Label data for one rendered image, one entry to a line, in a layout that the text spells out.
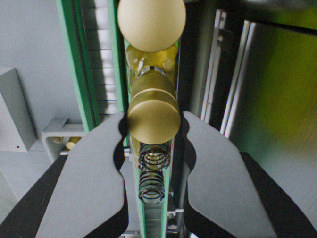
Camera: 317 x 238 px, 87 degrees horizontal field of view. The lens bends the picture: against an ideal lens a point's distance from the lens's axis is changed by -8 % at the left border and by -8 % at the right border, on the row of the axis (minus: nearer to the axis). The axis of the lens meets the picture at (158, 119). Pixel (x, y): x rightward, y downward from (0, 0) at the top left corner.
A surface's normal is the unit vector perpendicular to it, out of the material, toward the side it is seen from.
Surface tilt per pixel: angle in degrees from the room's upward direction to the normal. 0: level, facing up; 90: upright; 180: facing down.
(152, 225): 0
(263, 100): 90
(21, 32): 0
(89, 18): 0
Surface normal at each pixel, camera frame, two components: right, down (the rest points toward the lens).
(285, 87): -1.00, 0.01
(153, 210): 0.04, 0.54
